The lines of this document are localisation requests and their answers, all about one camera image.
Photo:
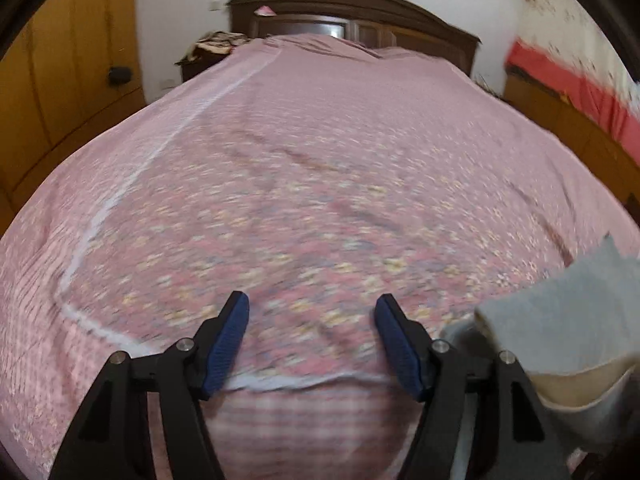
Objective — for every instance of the small black wardrobe device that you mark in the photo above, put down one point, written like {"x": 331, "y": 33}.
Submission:
{"x": 120, "y": 75}

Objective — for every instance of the brown patterned cloth pile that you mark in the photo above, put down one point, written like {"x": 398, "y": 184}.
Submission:
{"x": 217, "y": 42}

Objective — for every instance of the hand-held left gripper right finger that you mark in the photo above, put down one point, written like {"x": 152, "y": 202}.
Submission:
{"x": 400, "y": 350}

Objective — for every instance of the yellow wooden wardrobe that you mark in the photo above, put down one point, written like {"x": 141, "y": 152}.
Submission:
{"x": 60, "y": 60}

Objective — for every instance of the white wall socket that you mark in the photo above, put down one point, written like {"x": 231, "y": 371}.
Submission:
{"x": 168, "y": 83}

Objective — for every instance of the pink floral bedspread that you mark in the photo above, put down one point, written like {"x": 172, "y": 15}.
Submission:
{"x": 320, "y": 160}

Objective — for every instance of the dark wooden nightstand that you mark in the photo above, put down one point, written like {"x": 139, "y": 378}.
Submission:
{"x": 195, "y": 70}

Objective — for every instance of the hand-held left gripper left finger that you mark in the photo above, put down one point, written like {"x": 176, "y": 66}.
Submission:
{"x": 227, "y": 345}

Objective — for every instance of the cream and red curtain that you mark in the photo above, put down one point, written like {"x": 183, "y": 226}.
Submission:
{"x": 575, "y": 25}

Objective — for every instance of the dark wooden headboard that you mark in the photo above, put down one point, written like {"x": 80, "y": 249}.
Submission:
{"x": 400, "y": 20}

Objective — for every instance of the small pink paper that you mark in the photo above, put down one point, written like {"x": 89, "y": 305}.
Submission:
{"x": 264, "y": 10}

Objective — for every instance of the wooden side cabinet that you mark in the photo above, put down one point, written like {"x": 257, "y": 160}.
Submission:
{"x": 550, "y": 110}

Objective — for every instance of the grey pants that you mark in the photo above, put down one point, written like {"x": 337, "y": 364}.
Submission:
{"x": 550, "y": 320}

